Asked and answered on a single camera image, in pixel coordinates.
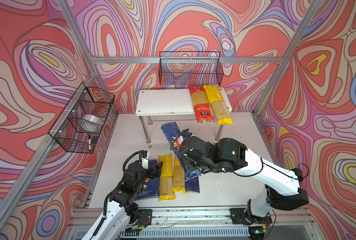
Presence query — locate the yellow Pastatime spaghetti bag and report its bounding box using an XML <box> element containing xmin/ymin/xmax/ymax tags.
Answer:
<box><xmin>159</xmin><ymin>154</ymin><xmax>176</xmax><ymax>201</ymax></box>
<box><xmin>173</xmin><ymin>156</ymin><xmax>186</xmax><ymax>194</ymax></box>
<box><xmin>203</xmin><ymin>85</ymin><xmax>233</xmax><ymax>127</ymax></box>

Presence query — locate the dark blue Barilla spaghetti box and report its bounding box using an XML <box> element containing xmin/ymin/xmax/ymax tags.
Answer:
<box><xmin>161</xmin><ymin>122</ymin><xmax>201</xmax><ymax>181</ymax></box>

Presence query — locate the blue Ankara spaghetti bag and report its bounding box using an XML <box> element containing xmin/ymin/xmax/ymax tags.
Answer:
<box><xmin>185</xmin><ymin>177</ymin><xmax>200</xmax><ymax>193</ymax></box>

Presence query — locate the red spaghetti bag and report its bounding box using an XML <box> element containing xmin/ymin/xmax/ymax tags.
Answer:
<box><xmin>189</xmin><ymin>86</ymin><xmax>214</xmax><ymax>123</ymax></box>

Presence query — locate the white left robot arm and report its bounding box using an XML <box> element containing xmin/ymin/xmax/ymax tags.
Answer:
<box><xmin>83</xmin><ymin>150</ymin><xmax>163</xmax><ymax>240</ymax></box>

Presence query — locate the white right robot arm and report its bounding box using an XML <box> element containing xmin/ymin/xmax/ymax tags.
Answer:
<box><xmin>178</xmin><ymin>136</ymin><xmax>309</xmax><ymax>225</ymax></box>

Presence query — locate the white two-tier shelf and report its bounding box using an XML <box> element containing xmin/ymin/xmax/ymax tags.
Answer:
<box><xmin>136</xmin><ymin>89</ymin><xmax>224</xmax><ymax>149</ymax></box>

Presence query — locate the blue Barilla rigatoni box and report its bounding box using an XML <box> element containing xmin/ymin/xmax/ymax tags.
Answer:
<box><xmin>135</xmin><ymin>159</ymin><xmax>160</xmax><ymax>201</ymax></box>

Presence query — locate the black marker pen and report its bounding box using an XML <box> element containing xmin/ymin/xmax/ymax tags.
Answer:
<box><xmin>88</xmin><ymin>135</ymin><xmax>92</xmax><ymax>152</ymax></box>

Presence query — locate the silver tape roll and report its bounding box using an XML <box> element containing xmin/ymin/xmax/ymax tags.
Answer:
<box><xmin>82</xmin><ymin>114</ymin><xmax>104</xmax><ymax>126</ymax></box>

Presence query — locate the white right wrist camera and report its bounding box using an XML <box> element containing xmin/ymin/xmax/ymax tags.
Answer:
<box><xmin>176</xmin><ymin>129</ymin><xmax>193</xmax><ymax>147</ymax></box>

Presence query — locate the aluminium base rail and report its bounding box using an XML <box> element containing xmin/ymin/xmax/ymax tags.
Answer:
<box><xmin>69</xmin><ymin>206</ymin><xmax>313</xmax><ymax>239</ymax></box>

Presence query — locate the black wire basket back wall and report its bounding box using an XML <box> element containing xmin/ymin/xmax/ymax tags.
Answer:
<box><xmin>159</xmin><ymin>51</ymin><xmax>224</xmax><ymax>89</ymax></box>

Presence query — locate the black wire basket wall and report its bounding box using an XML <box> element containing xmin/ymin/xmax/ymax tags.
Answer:
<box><xmin>49</xmin><ymin>83</ymin><xmax>115</xmax><ymax>154</ymax></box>
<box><xmin>159</xmin><ymin>51</ymin><xmax>224</xmax><ymax>89</ymax></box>

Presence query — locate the black wire basket left wall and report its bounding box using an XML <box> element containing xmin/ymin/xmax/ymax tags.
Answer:
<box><xmin>49</xmin><ymin>83</ymin><xmax>115</xmax><ymax>154</ymax></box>

